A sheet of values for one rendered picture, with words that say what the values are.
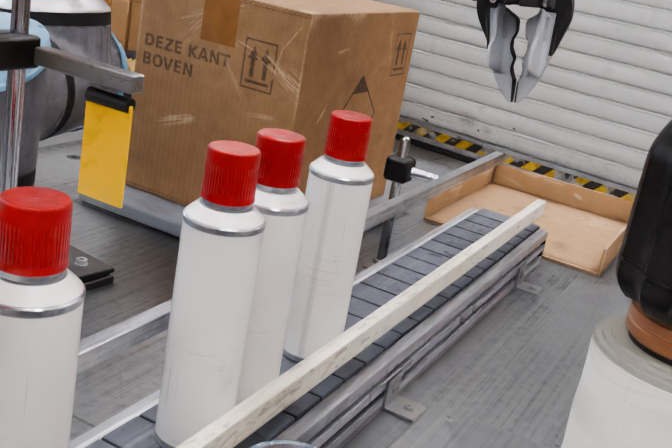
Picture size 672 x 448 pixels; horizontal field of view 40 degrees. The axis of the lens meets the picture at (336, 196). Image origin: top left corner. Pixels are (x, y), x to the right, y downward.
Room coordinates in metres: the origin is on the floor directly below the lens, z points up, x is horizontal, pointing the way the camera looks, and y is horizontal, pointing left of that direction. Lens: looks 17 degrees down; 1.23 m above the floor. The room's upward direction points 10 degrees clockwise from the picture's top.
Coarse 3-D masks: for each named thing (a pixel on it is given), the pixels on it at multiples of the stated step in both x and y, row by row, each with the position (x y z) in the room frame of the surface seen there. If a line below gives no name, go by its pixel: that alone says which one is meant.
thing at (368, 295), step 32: (480, 224) 1.14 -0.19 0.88; (416, 256) 0.97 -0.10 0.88; (448, 256) 0.99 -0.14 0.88; (352, 288) 0.85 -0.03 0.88; (384, 288) 0.86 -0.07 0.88; (448, 288) 0.89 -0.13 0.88; (352, 320) 0.77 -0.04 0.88; (416, 320) 0.80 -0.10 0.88; (320, 384) 0.64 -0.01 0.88; (288, 416) 0.59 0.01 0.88
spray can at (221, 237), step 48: (240, 144) 0.55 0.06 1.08; (240, 192) 0.53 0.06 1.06; (192, 240) 0.52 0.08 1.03; (240, 240) 0.52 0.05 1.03; (192, 288) 0.52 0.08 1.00; (240, 288) 0.52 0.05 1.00; (192, 336) 0.52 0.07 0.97; (240, 336) 0.53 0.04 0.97; (192, 384) 0.52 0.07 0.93; (192, 432) 0.52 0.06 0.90
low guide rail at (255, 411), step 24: (528, 216) 1.11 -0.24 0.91; (480, 240) 0.96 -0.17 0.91; (504, 240) 1.02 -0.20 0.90; (456, 264) 0.87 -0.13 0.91; (408, 288) 0.79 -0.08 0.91; (432, 288) 0.82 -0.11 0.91; (384, 312) 0.72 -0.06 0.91; (408, 312) 0.77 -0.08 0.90; (360, 336) 0.67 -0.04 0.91; (312, 360) 0.61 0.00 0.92; (336, 360) 0.64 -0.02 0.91; (288, 384) 0.57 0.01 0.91; (312, 384) 0.61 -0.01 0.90; (240, 408) 0.53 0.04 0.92; (264, 408) 0.54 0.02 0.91; (216, 432) 0.50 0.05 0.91; (240, 432) 0.52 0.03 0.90
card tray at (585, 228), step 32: (448, 192) 1.34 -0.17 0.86; (480, 192) 1.46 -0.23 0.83; (512, 192) 1.50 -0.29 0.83; (544, 192) 1.50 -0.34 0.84; (576, 192) 1.48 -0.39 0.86; (544, 224) 1.34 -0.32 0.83; (576, 224) 1.38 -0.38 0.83; (608, 224) 1.41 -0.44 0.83; (544, 256) 1.19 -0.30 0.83; (576, 256) 1.22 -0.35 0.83; (608, 256) 1.19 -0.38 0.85
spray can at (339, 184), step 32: (352, 128) 0.68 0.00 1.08; (320, 160) 0.69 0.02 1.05; (352, 160) 0.68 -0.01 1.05; (320, 192) 0.67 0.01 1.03; (352, 192) 0.67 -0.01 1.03; (320, 224) 0.67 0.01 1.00; (352, 224) 0.68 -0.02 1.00; (320, 256) 0.67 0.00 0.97; (352, 256) 0.68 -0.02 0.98; (320, 288) 0.67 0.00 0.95; (320, 320) 0.67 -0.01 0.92; (288, 352) 0.68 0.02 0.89
